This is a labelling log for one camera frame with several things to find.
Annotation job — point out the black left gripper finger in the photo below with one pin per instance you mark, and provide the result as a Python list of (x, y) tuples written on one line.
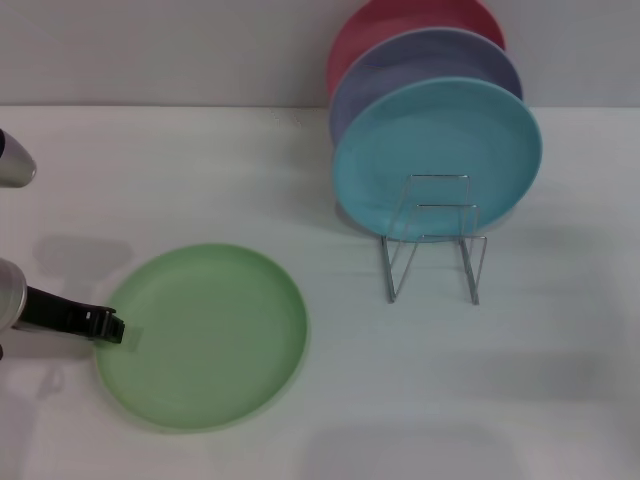
[(107, 325)]

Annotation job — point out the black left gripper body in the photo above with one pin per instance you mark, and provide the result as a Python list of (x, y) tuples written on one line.
[(55, 312)]

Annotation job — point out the light green round plate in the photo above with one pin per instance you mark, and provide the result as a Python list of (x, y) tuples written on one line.
[(210, 345)]

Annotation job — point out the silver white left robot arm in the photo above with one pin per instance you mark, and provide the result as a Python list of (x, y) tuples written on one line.
[(12, 295)]

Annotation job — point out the cyan round plate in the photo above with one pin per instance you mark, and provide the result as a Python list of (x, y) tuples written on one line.
[(430, 135)]

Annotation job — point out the purple round plate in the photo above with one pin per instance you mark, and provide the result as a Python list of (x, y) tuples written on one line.
[(425, 55)]

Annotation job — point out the red round plate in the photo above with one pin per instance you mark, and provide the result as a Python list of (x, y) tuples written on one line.
[(400, 15)]

